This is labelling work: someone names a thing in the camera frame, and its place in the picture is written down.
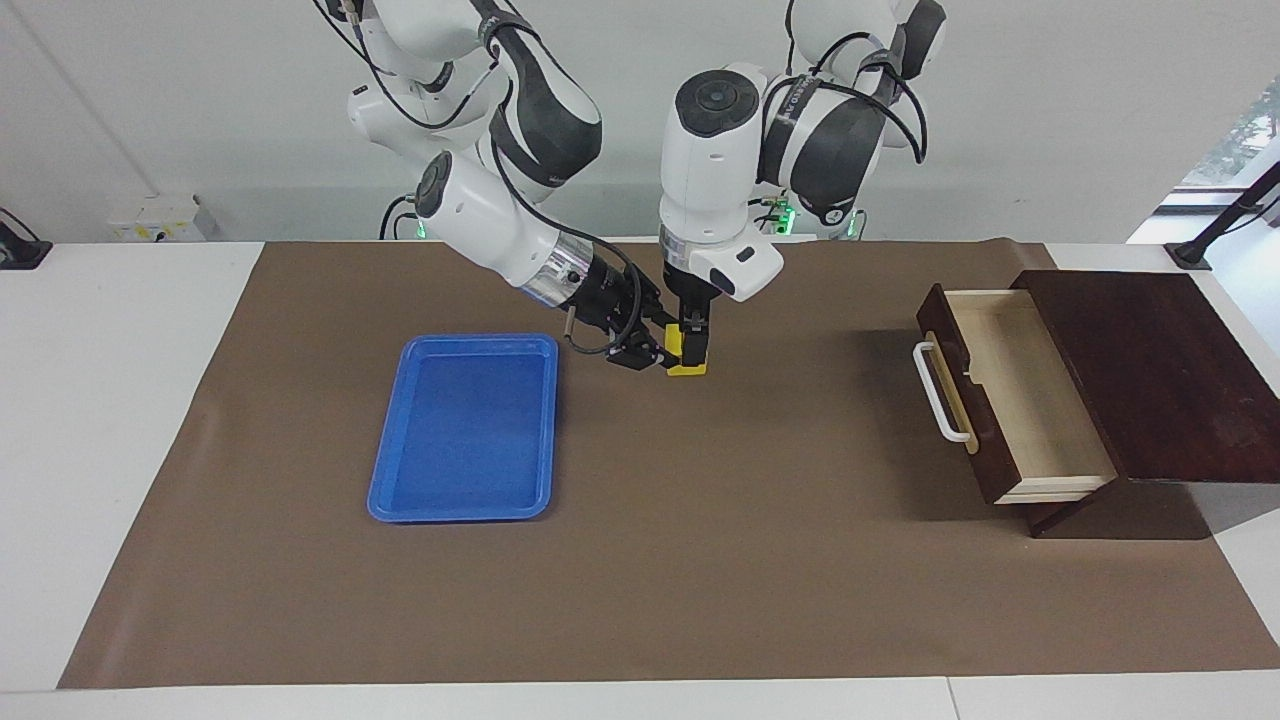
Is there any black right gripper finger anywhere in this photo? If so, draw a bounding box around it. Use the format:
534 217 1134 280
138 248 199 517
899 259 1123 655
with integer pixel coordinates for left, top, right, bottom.
605 338 666 373

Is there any yellow cube block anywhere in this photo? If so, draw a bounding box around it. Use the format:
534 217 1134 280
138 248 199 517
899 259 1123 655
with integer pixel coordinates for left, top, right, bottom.
666 325 708 378

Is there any white drawer handle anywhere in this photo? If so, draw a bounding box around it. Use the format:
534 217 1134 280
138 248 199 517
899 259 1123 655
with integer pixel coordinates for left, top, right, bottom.
913 341 976 444

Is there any dark wooden drawer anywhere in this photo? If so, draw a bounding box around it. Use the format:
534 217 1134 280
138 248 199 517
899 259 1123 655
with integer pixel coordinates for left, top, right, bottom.
913 283 1119 506

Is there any dark wooden drawer cabinet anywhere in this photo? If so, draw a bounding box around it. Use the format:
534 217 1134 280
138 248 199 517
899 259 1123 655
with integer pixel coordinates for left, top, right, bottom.
1008 270 1280 541

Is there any blue plastic tray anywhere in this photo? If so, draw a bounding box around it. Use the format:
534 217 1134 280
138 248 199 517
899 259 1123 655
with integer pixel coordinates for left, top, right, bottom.
366 333 559 524

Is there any brown paper table mat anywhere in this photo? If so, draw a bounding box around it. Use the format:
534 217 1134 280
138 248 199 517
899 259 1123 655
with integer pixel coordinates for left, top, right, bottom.
57 238 1280 691

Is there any black table clamp stand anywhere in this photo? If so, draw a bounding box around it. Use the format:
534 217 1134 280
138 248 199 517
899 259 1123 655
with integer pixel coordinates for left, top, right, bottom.
0 208 53 271
1165 160 1280 273

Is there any window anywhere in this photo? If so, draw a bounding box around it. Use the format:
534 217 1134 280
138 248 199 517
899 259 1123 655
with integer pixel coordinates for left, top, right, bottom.
1180 70 1280 191

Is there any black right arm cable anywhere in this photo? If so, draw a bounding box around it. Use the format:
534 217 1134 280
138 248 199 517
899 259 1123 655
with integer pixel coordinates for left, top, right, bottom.
315 0 649 357

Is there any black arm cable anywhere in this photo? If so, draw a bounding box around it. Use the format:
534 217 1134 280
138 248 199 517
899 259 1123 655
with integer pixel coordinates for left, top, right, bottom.
315 0 649 357
760 0 931 166

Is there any black base cable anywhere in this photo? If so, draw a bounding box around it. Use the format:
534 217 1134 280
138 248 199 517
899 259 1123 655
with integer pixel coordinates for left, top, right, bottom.
378 194 423 241
750 195 801 237

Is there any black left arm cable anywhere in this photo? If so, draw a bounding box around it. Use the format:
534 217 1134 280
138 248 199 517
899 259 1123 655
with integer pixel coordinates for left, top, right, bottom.
760 0 931 166

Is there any white wall socket box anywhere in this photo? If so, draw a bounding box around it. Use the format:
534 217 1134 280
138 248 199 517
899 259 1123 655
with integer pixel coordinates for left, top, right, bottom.
108 195 206 243

